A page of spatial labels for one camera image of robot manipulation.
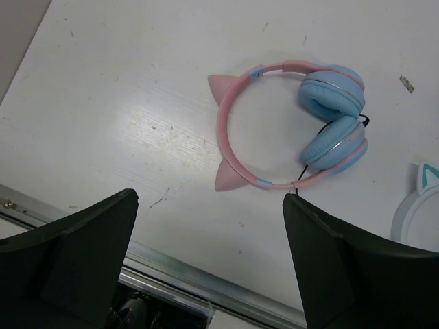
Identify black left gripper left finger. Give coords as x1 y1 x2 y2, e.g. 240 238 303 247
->
1 189 139 328

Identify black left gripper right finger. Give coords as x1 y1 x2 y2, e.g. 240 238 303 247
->
283 194 438 328

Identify black headphone audio cable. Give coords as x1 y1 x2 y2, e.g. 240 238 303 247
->
291 112 371 197

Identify pink blue cat-ear headphones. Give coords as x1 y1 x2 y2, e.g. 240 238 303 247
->
208 60 370 191

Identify white teal cat-ear headphones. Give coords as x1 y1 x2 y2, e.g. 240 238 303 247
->
390 162 438 252

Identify aluminium table edge rail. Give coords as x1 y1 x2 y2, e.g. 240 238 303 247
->
1 186 307 328

